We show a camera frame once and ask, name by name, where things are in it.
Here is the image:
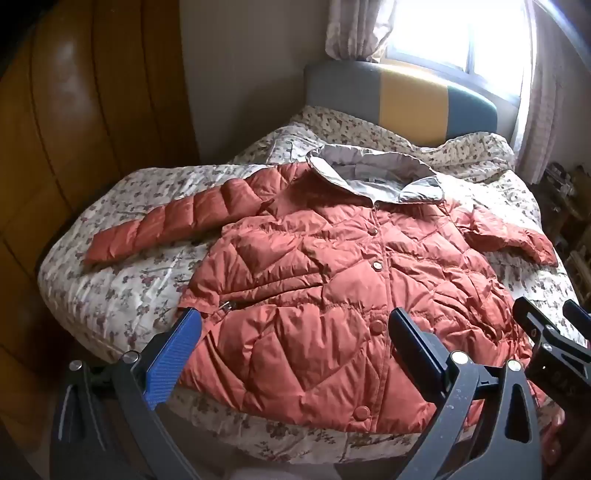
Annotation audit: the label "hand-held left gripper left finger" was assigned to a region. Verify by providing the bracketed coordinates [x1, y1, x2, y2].
[50, 307, 204, 480]

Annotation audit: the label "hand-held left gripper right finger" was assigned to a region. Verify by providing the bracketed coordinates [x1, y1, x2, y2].
[388, 306, 544, 480]

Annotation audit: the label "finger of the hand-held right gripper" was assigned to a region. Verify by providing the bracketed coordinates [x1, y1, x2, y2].
[562, 299, 591, 328]
[512, 296, 591, 403]

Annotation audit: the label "orange quilted down jacket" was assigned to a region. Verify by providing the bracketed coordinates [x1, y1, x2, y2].
[83, 143, 562, 437]

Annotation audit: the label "bed with floral quilt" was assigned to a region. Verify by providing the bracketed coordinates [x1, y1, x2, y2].
[36, 159, 591, 468]

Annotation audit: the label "cluttered dark shelf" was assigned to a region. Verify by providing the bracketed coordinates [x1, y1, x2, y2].
[539, 161, 591, 298]

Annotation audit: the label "pale patterned curtain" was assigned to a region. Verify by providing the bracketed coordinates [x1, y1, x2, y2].
[325, 0, 399, 62]
[512, 0, 591, 186]

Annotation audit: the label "brown wooden wardrobe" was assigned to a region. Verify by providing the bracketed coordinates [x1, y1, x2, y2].
[0, 0, 200, 374]

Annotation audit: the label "blue and yellow headboard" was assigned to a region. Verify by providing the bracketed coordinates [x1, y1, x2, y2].
[302, 60, 500, 145]

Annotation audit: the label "window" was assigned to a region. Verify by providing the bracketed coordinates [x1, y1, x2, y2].
[376, 0, 539, 108]

